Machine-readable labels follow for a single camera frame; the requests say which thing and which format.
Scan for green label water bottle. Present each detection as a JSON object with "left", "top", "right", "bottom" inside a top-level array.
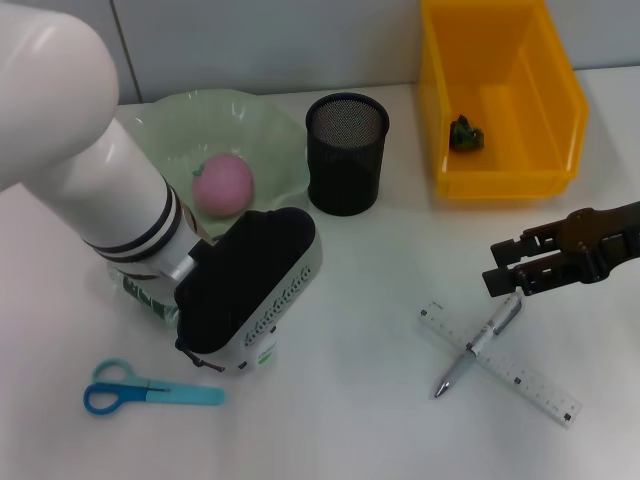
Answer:
[{"left": 107, "top": 249, "right": 184, "bottom": 329}]

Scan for silver ballpoint pen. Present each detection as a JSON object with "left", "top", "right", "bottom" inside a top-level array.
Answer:
[{"left": 432, "top": 293, "right": 524, "bottom": 400}]

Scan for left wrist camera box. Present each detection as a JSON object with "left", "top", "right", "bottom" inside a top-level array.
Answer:
[{"left": 173, "top": 207, "right": 324, "bottom": 375}]

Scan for green plastic wrapper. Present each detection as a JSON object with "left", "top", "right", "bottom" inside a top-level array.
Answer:
[{"left": 448, "top": 113, "right": 487, "bottom": 153}]

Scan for blue scissors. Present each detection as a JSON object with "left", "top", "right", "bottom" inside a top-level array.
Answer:
[{"left": 83, "top": 358, "right": 226, "bottom": 416}]

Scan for green glass fruit plate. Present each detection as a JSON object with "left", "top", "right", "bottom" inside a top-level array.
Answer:
[{"left": 117, "top": 88, "right": 314, "bottom": 246}]

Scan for pink peach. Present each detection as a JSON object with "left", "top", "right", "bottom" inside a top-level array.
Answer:
[{"left": 192, "top": 152, "right": 255, "bottom": 218}]

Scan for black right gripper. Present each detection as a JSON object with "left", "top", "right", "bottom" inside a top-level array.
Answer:
[{"left": 481, "top": 199, "right": 640, "bottom": 300}]

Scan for black mesh pen holder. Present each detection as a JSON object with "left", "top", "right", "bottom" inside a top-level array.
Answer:
[{"left": 305, "top": 92, "right": 391, "bottom": 217}]

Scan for yellow plastic bin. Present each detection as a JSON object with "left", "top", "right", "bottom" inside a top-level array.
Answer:
[{"left": 418, "top": 0, "right": 590, "bottom": 200}]

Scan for clear plastic ruler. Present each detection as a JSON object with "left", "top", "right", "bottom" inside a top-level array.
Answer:
[{"left": 417, "top": 298, "right": 584, "bottom": 430}]

